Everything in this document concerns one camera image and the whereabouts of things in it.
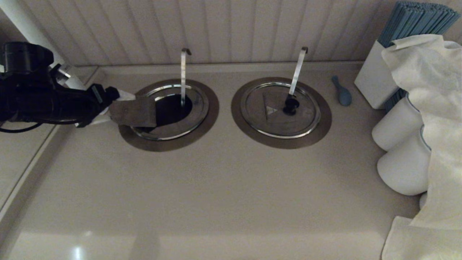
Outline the small blue plastic spoon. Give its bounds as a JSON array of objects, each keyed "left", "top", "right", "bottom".
[{"left": 332, "top": 75, "right": 352, "bottom": 107}]

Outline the long white metal pole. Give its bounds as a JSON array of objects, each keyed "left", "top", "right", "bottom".
[{"left": 0, "top": 0, "right": 88, "bottom": 91}]

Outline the white square holder box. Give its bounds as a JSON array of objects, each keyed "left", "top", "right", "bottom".
[{"left": 354, "top": 40, "right": 398, "bottom": 109}]

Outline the blue ribbed item behind cups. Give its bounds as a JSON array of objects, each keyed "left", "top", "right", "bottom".
[{"left": 384, "top": 88, "right": 407, "bottom": 112}]

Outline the white paper cup stack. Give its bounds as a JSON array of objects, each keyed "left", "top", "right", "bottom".
[
  {"left": 377, "top": 125, "right": 432, "bottom": 196},
  {"left": 372, "top": 95, "right": 423, "bottom": 151}
]

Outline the bundle of blue sticks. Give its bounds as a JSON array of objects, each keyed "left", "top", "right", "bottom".
[{"left": 378, "top": 1, "right": 461, "bottom": 47}]

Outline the white cotton cloth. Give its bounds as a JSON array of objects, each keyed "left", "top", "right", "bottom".
[{"left": 382, "top": 34, "right": 462, "bottom": 260}]

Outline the long black arm cable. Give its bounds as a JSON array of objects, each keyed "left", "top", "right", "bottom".
[{"left": 0, "top": 122, "right": 42, "bottom": 134}]

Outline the brown ring around pot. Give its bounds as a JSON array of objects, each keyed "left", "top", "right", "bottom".
[
  {"left": 118, "top": 79, "right": 220, "bottom": 152},
  {"left": 231, "top": 77, "right": 332, "bottom": 149}
]

